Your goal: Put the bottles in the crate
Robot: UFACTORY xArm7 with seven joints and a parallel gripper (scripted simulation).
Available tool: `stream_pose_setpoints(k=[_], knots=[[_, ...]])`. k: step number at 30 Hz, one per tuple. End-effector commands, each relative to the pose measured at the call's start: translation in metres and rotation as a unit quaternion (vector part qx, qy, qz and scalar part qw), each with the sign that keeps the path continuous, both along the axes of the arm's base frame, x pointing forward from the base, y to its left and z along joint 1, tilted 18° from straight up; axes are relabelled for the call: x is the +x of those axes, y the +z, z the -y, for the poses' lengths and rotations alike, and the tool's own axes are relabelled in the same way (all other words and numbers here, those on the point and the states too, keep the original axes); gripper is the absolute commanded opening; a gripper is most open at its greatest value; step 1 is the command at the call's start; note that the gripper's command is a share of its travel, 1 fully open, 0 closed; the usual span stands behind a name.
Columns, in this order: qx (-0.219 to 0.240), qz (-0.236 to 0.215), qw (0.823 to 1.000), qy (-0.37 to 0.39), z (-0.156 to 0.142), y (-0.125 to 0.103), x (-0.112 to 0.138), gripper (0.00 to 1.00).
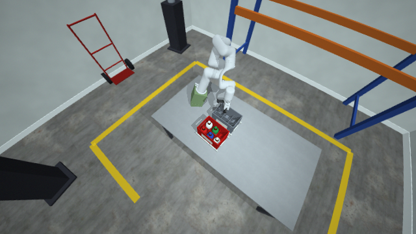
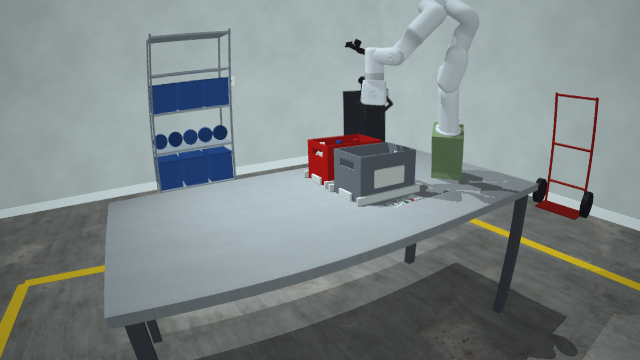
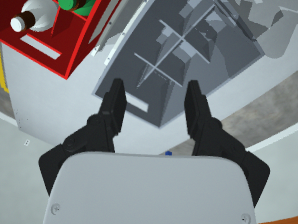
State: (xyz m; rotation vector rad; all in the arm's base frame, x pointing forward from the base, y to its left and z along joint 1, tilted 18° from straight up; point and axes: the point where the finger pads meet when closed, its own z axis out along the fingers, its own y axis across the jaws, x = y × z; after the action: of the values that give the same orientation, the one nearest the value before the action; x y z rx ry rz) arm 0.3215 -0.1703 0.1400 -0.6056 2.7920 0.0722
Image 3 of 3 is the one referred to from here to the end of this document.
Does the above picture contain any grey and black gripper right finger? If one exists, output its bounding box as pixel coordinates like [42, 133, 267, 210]
[184, 80, 270, 209]

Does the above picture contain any grey crate with dividers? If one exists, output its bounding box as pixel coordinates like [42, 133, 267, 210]
[91, 0, 265, 130]

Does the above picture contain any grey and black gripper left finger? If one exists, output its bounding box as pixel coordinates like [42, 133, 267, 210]
[38, 78, 127, 197]

